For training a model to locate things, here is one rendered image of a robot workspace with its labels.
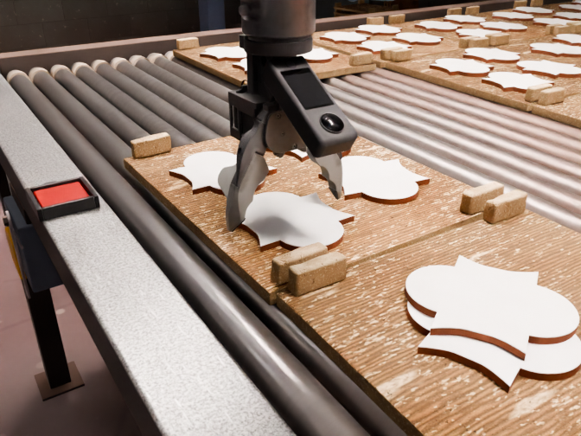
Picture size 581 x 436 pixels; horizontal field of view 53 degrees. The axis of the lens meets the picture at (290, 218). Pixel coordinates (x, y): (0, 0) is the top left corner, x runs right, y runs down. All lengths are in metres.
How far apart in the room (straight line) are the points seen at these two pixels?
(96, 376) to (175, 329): 1.38
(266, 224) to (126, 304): 0.18
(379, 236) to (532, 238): 0.17
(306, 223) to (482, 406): 0.29
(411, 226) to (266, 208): 0.17
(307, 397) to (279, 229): 0.23
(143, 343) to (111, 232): 0.22
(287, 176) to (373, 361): 0.38
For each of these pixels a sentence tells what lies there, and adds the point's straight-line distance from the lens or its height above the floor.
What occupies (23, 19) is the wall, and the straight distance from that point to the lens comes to 5.77.
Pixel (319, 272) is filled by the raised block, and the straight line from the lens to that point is 0.55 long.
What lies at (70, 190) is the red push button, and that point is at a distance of 0.82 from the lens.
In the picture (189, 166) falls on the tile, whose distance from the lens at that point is 0.82.
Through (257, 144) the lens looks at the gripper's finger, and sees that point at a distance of 0.60.
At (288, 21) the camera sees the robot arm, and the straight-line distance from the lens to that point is 0.58.
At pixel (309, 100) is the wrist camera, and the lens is 0.57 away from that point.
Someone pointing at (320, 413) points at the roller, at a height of 0.92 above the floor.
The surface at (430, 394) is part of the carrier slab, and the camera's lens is 0.46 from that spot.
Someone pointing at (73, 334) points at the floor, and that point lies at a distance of 2.12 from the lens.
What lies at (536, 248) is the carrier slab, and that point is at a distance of 0.68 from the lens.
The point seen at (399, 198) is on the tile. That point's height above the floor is 0.94.
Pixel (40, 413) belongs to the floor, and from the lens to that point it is 1.87.
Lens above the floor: 1.25
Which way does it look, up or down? 28 degrees down
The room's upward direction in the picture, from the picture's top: straight up
